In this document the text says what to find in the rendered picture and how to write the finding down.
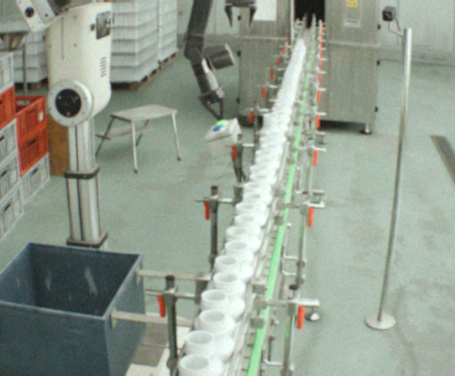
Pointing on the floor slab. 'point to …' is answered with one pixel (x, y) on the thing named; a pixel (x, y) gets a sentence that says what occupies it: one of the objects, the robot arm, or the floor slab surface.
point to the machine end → (339, 81)
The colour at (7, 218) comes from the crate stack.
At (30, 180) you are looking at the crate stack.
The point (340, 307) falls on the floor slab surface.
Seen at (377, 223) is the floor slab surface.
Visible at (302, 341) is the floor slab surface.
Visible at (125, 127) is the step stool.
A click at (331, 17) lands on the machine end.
